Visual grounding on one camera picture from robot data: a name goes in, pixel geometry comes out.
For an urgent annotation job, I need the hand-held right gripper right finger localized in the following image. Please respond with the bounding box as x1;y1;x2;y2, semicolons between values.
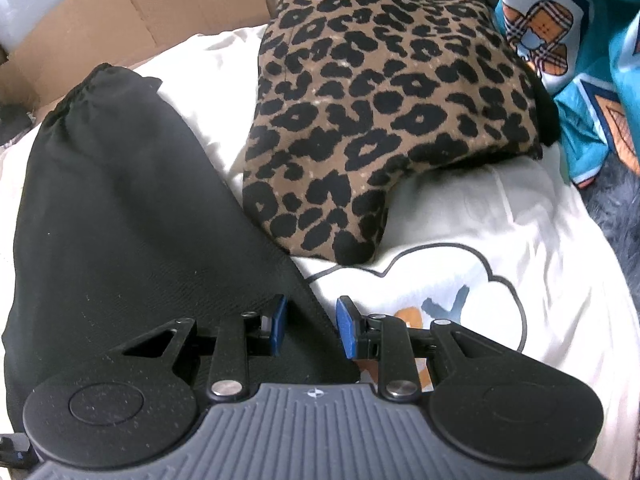
336;295;526;404

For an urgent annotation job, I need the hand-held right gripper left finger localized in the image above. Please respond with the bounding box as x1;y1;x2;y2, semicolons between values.
102;294;288;403

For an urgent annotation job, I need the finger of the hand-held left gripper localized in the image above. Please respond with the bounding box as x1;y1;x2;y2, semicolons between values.
0;432;31;466

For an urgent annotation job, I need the black and floral garment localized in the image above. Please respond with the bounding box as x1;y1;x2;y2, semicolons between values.
0;62;361;436

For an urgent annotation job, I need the white printed bedsheet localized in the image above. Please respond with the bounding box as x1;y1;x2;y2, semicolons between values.
0;25;640;480

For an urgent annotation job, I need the leopard print garment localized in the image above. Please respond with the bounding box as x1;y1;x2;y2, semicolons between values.
242;0;558;266

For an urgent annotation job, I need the grey furry cloth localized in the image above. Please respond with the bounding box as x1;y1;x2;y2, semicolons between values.
582;152;640;281

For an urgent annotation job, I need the teal printed blanket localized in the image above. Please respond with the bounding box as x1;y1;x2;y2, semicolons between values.
492;0;640;188

